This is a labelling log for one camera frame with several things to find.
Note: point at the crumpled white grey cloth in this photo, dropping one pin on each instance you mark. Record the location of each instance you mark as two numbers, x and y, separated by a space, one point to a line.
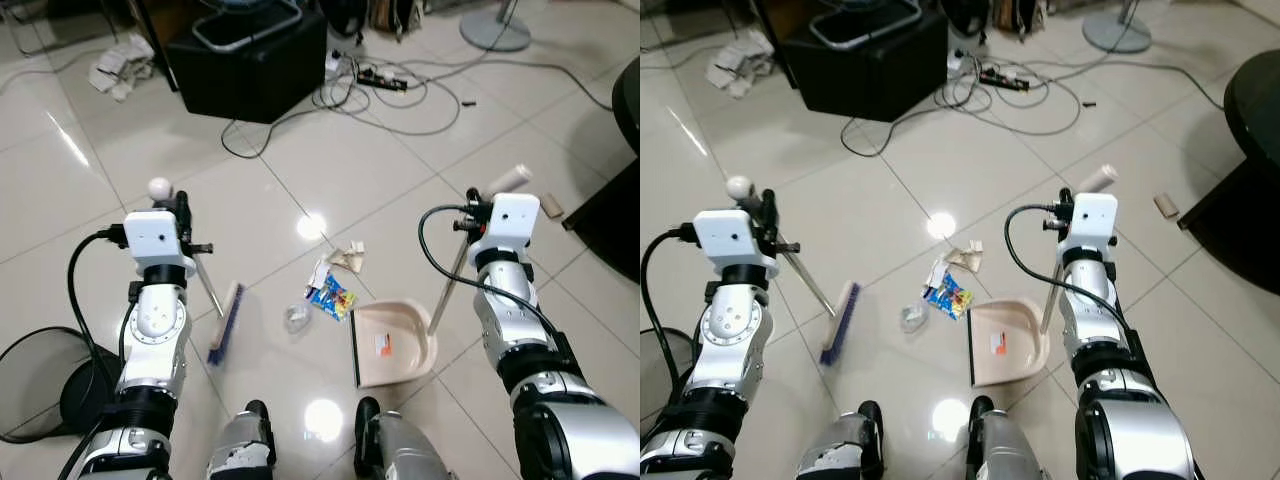
740 65
120 68

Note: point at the robot leg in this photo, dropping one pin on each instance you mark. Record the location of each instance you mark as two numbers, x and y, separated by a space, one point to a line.
395 450
845 450
242 450
1005 450

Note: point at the black power strip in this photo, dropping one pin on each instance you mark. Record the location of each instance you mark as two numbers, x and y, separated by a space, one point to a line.
1004 79
383 79

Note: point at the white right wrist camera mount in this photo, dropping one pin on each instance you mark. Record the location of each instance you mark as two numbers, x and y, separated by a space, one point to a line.
1094 220
512 220

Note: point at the black round table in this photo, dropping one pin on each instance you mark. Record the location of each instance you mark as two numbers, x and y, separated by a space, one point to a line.
610 225
1240 220

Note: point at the robot right leg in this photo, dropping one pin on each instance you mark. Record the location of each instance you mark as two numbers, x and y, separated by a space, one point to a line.
1005 450
395 450

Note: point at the white plug adapter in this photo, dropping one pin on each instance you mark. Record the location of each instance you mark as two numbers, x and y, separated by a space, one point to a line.
957 64
334 66

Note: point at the clear crumpled plastic wrapper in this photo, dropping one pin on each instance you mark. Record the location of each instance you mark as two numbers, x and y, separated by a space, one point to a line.
912 318
296 319

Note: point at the small cardboard tube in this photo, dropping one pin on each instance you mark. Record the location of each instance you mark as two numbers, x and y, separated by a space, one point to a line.
1166 206
552 207

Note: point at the crumpled beige paper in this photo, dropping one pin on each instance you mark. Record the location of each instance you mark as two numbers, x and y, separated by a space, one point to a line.
350 257
966 257

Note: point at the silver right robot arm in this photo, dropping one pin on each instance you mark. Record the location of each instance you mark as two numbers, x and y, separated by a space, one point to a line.
520 330
1105 330

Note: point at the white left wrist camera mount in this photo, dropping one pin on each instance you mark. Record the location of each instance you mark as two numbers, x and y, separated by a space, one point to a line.
152 235
728 238

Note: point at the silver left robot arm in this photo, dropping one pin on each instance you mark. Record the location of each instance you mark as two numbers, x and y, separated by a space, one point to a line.
730 335
155 330

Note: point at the robot left leg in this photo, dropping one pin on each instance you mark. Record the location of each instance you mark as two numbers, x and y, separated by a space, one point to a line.
845 450
242 450

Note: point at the grey round fan base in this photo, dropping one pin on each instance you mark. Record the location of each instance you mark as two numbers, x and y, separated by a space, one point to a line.
1117 32
495 32

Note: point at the broom with purple bristles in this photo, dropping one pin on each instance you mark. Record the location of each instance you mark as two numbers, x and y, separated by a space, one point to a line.
842 322
228 325

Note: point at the black mesh waste bin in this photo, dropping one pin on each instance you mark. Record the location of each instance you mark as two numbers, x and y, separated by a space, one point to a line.
40 390

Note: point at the blue colourful snack wrapper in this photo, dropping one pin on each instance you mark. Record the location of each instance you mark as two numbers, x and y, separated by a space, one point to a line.
332 297
950 295

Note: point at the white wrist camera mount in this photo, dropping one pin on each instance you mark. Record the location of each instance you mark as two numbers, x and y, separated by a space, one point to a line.
1094 220
728 238
512 220
152 235

